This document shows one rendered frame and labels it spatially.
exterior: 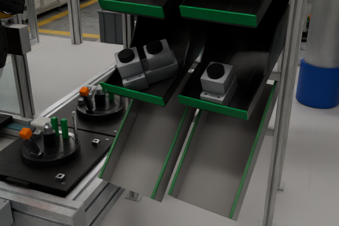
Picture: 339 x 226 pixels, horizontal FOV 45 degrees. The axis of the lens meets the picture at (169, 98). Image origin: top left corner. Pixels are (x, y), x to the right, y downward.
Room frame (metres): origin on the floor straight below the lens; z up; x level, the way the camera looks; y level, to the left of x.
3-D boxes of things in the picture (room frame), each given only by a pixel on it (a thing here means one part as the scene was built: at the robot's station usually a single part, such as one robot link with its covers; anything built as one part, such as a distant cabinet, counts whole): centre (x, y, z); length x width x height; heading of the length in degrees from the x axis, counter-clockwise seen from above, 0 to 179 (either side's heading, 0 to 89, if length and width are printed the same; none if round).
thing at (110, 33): (3.00, 0.16, 0.73); 0.62 x 0.42 x 0.23; 70
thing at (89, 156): (0.86, 0.29, 1.01); 0.24 x 0.24 x 0.13; 70
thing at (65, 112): (1.09, 0.20, 1.01); 0.24 x 0.24 x 0.13; 70
